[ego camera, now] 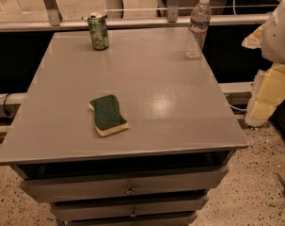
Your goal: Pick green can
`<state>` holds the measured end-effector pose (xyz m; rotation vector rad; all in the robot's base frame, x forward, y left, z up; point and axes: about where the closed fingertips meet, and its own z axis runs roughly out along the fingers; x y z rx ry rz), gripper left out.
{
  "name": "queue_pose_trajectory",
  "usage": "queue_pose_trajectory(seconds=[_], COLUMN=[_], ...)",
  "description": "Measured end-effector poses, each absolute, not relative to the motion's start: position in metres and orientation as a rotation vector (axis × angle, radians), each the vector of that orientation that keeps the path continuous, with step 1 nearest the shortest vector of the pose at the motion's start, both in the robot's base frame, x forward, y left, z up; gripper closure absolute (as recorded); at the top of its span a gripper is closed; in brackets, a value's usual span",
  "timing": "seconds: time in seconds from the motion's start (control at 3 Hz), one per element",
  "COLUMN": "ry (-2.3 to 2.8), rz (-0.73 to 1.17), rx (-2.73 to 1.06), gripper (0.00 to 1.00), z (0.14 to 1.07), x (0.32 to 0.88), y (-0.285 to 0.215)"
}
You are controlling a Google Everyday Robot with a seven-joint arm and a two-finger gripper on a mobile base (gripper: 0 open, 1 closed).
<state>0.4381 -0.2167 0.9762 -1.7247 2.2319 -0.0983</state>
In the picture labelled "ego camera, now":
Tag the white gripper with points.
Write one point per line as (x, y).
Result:
(277, 37)

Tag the green soda can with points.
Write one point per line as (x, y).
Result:
(98, 31)

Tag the clear plastic water bottle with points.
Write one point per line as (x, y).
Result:
(197, 30)

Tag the grey drawer cabinet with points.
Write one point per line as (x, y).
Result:
(178, 116)

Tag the green and yellow sponge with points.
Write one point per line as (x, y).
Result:
(107, 117)

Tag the bottom grey drawer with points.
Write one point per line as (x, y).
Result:
(168, 219)

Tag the grey drawer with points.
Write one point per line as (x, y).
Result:
(130, 208)
(168, 219)
(123, 184)

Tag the middle grey drawer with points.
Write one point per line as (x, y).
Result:
(130, 208)

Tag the top grey drawer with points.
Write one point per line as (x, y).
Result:
(123, 184)

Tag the metal railing frame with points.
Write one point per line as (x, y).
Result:
(59, 15)

